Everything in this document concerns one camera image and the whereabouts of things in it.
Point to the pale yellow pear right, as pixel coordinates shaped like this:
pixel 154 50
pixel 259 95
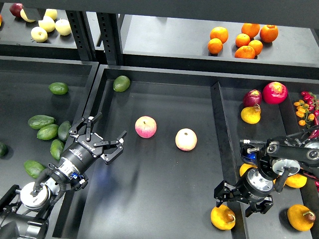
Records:
pixel 63 27

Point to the pale yellow pear front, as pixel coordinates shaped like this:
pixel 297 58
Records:
pixel 38 34

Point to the pale yellow pear hidden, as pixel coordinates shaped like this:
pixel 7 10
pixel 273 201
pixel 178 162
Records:
pixel 24 16

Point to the pale pink apple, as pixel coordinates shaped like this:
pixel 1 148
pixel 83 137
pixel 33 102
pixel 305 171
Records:
pixel 186 139

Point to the orange lower right small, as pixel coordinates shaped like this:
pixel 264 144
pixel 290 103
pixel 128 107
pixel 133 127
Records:
pixel 257 45

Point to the black centre tray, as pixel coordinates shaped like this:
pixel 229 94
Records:
pixel 153 190

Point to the orange centre small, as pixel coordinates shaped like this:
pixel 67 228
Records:
pixel 242 39

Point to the pale yellow pear middle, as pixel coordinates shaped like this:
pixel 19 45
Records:
pixel 47 23

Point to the pink red apple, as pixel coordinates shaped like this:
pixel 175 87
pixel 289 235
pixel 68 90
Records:
pixel 145 126

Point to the black shelf upright post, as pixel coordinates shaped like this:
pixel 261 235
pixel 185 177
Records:
pixel 111 37

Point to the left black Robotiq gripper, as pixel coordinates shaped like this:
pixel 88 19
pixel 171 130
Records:
pixel 84 151

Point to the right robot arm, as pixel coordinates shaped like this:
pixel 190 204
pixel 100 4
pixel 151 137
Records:
pixel 272 162

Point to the black left tray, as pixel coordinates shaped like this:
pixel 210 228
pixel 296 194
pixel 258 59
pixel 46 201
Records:
pixel 24 93

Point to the dark red apple on shelf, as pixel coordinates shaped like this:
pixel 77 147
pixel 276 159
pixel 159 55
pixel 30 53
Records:
pixel 15 9

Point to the orange top right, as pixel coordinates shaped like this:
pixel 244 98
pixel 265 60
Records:
pixel 269 33

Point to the dark avocado at left edge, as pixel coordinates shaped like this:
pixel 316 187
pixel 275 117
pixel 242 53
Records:
pixel 3 149

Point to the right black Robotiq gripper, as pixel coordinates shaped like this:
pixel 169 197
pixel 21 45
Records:
pixel 252 187

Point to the cherry tomato bunch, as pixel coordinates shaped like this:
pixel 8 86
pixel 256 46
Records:
pixel 307 109

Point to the orange small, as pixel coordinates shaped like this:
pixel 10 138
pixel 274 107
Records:
pixel 242 39
pixel 257 45

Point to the pale yellow pear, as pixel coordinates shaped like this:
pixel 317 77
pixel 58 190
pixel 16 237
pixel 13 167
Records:
pixel 38 34
pixel 47 23
pixel 52 13
pixel 63 27

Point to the red chili pepper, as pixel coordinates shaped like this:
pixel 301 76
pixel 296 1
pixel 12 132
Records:
pixel 315 133

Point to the orange far left lower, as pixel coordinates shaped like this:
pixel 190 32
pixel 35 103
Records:
pixel 215 45

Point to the yellow pear under arm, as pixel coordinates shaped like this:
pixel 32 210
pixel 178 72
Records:
pixel 296 181

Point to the black tray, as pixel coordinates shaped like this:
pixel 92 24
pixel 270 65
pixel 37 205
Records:
pixel 276 120
pixel 24 93
pixel 153 190

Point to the dark green avocado upright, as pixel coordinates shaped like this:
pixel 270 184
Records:
pixel 63 130

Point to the black right tray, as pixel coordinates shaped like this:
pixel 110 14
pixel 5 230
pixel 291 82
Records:
pixel 276 120

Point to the pale yellow pear back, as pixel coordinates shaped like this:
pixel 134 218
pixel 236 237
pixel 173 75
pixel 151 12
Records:
pixel 52 13

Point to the dark red apple right tray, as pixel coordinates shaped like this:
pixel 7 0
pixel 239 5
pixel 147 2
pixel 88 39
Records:
pixel 252 98

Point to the orange front bottom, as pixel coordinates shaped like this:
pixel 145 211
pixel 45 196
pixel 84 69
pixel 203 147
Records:
pixel 245 52

